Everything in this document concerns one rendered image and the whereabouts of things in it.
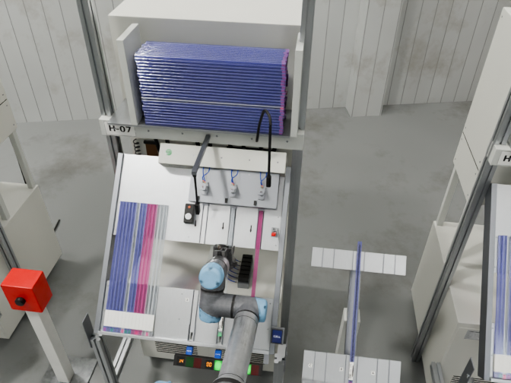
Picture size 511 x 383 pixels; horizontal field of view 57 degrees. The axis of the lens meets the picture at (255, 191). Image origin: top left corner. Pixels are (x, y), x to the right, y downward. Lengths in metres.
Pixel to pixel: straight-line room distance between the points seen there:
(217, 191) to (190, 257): 0.59
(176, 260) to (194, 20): 1.11
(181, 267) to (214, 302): 0.76
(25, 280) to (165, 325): 0.64
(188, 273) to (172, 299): 0.37
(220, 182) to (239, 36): 0.54
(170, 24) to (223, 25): 0.19
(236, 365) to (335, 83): 3.72
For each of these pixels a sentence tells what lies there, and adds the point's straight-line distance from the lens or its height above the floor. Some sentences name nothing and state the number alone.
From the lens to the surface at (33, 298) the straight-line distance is 2.20.
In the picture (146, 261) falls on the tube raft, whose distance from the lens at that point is 1.92.
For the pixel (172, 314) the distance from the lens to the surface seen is 1.91.
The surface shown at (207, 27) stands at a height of 1.69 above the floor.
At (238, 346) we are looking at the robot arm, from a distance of 1.40.
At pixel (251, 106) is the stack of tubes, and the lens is 1.67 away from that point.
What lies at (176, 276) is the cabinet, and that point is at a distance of 2.25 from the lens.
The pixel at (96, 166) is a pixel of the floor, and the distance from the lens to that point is 4.14.
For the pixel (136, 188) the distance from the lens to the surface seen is 1.96.
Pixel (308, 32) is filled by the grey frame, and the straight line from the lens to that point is 1.61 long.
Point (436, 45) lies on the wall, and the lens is 4.94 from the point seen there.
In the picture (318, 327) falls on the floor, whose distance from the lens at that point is 2.83.
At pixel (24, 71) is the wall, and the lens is 4.75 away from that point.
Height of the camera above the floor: 2.29
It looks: 39 degrees down
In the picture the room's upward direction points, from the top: 1 degrees clockwise
